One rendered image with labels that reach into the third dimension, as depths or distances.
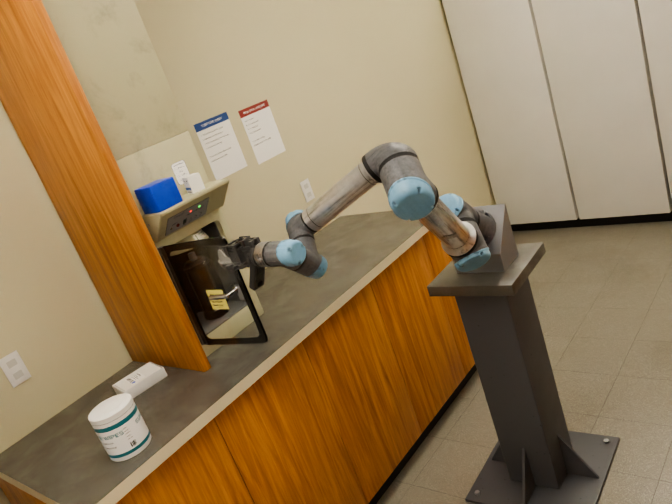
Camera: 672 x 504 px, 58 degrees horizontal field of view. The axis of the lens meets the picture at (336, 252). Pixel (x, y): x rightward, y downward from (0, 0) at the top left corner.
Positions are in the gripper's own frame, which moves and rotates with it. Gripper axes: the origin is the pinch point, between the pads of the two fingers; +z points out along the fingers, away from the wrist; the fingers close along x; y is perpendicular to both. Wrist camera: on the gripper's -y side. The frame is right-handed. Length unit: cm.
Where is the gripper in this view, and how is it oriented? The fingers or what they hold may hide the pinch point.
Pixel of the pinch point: (222, 262)
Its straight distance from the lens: 199.3
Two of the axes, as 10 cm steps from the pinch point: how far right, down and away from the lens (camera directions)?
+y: -3.3, -8.9, -3.1
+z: -7.4, 0.4, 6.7
